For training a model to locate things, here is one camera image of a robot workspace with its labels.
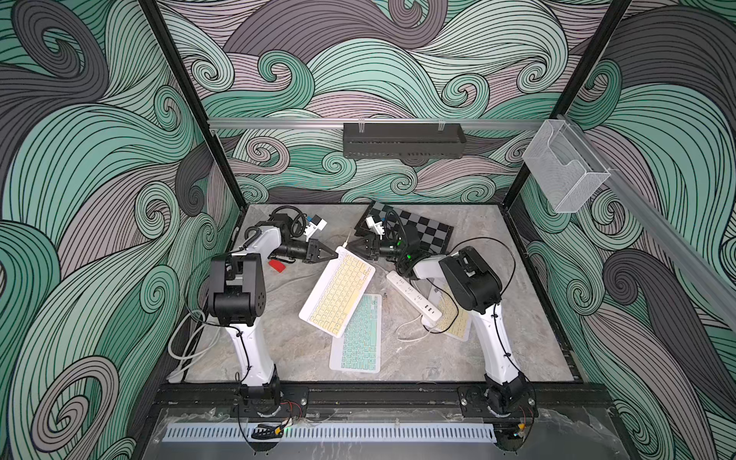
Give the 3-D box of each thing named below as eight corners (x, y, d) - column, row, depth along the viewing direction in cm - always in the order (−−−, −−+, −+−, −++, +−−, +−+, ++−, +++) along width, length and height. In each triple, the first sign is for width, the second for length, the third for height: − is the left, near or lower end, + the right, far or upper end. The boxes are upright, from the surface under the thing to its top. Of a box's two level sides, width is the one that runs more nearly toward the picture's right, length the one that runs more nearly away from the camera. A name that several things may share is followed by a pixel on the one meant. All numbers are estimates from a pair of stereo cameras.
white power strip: (383, 281, 98) (383, 277, 96) (391, 273, 100) (392, 269, 98) (435, 324, 88) (437, 320, 86) (443, 314, 90) (445, 310, 88)
